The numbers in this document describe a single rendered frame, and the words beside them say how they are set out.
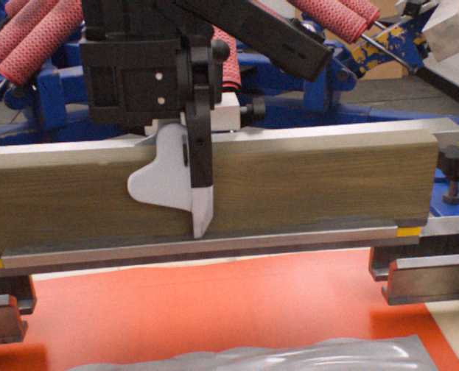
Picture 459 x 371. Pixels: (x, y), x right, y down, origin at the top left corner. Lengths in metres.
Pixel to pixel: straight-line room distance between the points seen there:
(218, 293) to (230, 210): 0.16
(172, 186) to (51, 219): 0.10
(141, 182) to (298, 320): 0.22
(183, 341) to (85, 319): 0.10
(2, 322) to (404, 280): 0.34
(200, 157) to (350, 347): 0.23
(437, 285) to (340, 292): 0.09
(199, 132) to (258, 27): 0.08
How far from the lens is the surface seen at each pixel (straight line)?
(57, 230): 0.43
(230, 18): 0.36
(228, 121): 0.71
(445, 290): 0.53
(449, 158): 0.61
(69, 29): 1.06
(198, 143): 0.36
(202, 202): 0.38
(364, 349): 0.50
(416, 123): 0.76
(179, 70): 0.35
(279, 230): 0.42
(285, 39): 0.37
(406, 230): 0.47
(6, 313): 0.49
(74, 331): 0.54
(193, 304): 0.54
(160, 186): 0.38
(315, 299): 0.55
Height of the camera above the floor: 1.30
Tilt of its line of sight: 26 degrees down
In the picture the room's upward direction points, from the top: 2 degrees counter-clockwise
